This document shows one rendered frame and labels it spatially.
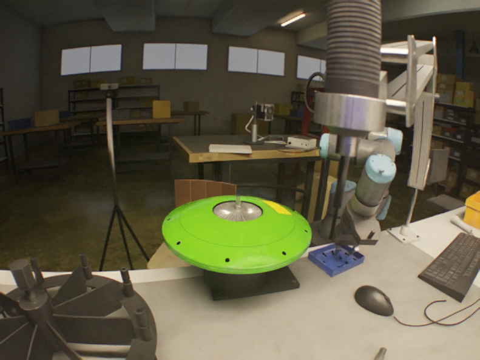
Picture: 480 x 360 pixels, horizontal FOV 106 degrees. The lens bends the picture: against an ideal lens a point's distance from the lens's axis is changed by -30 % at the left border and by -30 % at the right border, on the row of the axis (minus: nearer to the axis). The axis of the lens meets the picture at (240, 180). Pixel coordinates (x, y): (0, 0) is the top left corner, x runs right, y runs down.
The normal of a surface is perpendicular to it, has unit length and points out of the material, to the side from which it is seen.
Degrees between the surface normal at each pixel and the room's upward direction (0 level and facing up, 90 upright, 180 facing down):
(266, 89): 90
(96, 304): 86
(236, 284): 90
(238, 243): 21
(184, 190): 90
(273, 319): 0
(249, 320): 0
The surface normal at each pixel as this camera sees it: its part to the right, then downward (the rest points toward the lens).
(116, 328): 0.22, 0.26
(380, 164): -0.07, -0.66
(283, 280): 0.04, -0.95
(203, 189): -0.04, 0.30
